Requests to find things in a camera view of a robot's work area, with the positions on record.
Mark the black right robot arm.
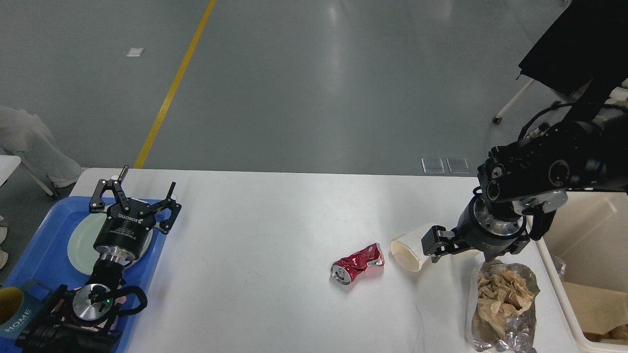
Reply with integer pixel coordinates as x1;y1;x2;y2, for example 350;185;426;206
421;103;627;263

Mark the crushed red soda can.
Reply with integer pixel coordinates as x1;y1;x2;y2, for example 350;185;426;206
330;243;385;285

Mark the brown paper bag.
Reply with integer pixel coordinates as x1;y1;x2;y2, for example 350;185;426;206
562;282;628;335
583;324;628;346

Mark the beige plastic bin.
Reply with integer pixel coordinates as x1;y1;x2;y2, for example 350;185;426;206
537;192;628;353

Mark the white rolling chair frame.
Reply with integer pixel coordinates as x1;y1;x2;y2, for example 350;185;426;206
493;78;628;126

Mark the black jacket on chair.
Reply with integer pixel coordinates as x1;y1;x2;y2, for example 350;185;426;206
519;0;628;120

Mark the foil wrapper with napkin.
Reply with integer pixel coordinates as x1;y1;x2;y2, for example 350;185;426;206
550;254;567;282

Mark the foil bag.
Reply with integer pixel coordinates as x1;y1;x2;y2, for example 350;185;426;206
465;260;540;353

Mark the dark teal mug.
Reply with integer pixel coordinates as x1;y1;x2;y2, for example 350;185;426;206
0;279;54;340

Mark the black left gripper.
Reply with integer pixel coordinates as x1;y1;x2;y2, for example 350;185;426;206
88;165;182;263

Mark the person in light trousers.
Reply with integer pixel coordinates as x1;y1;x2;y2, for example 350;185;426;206
0;105;84;188

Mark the blue plastic tray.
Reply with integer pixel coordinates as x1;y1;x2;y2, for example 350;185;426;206
0;197;173;353

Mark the white paper cup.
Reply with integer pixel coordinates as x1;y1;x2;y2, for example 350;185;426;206
391;223;435;272

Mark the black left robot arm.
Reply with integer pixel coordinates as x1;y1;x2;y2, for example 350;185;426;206
1;166;182;353

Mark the green plate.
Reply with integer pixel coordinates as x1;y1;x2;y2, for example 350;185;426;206
68;212;155;275

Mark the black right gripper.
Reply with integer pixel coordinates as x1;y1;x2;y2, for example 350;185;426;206
421;196;531;264

